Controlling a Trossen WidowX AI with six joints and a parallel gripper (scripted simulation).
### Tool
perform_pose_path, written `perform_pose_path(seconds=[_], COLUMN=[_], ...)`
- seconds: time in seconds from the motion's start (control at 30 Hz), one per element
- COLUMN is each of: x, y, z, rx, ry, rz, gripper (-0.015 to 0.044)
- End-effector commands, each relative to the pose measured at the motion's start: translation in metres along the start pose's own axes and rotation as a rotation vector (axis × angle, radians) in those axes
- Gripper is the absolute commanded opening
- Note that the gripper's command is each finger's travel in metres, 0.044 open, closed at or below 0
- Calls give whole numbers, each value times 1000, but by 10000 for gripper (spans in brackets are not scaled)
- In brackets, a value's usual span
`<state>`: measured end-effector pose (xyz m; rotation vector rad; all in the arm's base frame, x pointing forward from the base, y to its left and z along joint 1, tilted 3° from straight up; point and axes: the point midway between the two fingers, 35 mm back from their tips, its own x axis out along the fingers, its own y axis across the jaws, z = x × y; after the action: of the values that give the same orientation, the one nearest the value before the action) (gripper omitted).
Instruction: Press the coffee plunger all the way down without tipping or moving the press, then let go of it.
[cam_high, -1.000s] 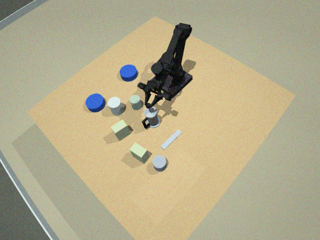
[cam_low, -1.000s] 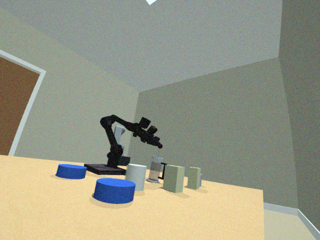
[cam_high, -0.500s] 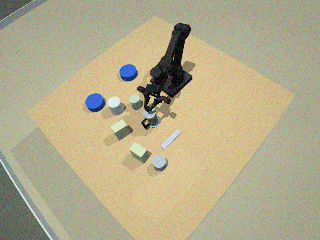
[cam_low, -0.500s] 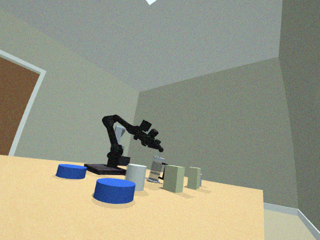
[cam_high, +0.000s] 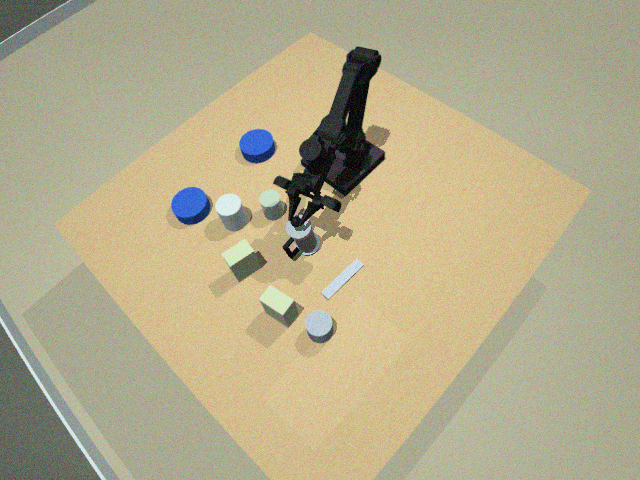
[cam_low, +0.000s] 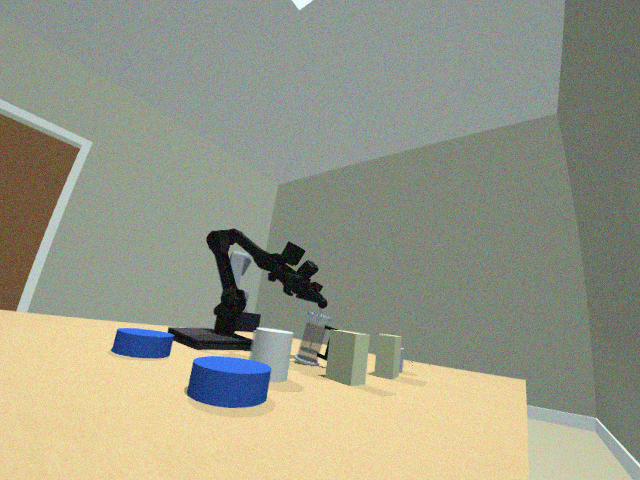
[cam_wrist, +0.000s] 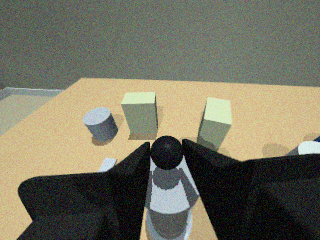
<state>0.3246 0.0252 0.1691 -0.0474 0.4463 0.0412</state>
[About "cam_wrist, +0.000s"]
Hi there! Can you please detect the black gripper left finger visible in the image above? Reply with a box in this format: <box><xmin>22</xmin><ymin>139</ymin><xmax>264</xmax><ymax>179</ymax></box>
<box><xmin>17</xmin><ymin>142</ymin><xmax>151</xmax><ymax>240</ymax></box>

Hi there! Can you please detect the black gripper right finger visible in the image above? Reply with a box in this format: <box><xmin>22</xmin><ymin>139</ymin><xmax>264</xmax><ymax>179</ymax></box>
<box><xmin>182</xmin><ymin>139</ymin><xmax>320</xmax><ymax>240</ymax></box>

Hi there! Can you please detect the white cylinder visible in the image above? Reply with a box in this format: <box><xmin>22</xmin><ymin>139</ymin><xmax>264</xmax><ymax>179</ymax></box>
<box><xmin>284</xmin><ymin>141</ymin><xmax>320</xmax><ymax>156</ymax></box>

